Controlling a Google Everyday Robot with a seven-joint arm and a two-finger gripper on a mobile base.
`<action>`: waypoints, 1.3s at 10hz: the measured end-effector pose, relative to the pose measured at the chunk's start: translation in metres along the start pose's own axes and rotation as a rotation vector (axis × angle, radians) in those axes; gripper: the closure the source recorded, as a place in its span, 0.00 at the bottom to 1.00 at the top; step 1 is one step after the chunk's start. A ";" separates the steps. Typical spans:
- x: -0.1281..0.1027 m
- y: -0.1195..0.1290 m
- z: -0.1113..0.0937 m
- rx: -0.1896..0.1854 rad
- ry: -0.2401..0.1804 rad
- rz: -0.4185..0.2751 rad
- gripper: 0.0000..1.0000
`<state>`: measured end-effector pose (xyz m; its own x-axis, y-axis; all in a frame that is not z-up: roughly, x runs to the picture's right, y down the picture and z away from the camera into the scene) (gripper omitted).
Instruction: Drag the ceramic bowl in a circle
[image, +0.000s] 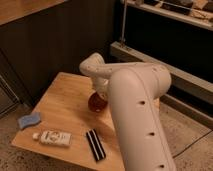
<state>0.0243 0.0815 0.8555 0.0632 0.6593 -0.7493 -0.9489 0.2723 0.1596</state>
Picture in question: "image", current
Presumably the wooden counter top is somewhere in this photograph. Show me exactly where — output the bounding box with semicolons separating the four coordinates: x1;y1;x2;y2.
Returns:
0;0;66;26

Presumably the metal shelf rack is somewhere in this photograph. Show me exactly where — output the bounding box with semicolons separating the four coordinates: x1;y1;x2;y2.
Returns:
110;0;213;129

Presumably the blue sponge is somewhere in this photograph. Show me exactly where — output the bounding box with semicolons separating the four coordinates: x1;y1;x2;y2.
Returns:
18;112;41;130

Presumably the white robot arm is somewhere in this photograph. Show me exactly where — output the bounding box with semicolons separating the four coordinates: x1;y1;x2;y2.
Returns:
79;53;176;171

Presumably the white lotion bottle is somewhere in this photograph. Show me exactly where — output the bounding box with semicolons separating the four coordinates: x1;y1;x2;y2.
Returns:
32;130;71;147

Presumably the black striped rectangular block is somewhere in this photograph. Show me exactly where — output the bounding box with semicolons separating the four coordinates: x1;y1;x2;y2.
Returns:
86;129;106;162

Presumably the black floor cable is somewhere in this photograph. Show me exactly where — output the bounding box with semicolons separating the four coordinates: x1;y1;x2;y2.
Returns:
172;129;213;159

